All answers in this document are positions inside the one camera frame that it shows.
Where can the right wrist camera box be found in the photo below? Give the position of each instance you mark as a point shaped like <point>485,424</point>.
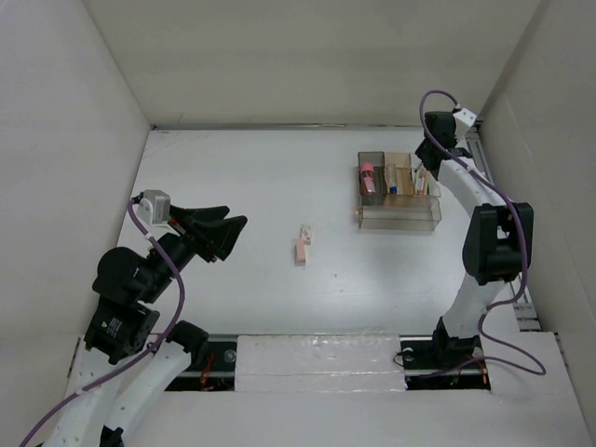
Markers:
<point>464,120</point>

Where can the transparent desk organizer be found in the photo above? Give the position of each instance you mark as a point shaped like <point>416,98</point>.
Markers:
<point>406,210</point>

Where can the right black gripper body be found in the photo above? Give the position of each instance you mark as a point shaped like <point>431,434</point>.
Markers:
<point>421,148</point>

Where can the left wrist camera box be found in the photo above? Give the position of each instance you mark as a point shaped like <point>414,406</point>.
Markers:
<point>154,207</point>

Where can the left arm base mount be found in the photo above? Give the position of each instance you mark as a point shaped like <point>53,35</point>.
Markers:
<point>216,372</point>

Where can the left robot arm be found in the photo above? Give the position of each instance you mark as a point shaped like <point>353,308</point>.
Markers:
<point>136,342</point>

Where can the clear glue bottle blue cap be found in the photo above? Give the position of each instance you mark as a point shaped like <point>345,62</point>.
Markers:
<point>392,179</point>

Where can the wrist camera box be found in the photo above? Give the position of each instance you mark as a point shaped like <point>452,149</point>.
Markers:
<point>154,207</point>
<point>464,120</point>

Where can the pink correction tape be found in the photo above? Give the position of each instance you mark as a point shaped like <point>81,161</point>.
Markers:
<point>300,251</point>

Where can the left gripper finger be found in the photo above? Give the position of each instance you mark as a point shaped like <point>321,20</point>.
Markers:
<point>211,214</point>
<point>224,235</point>

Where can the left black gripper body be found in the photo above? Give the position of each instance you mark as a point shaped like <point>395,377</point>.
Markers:
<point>196,235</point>

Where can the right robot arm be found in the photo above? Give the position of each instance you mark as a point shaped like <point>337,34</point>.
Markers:
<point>497,246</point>

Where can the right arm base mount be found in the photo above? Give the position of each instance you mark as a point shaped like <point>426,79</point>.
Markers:
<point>430,364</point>

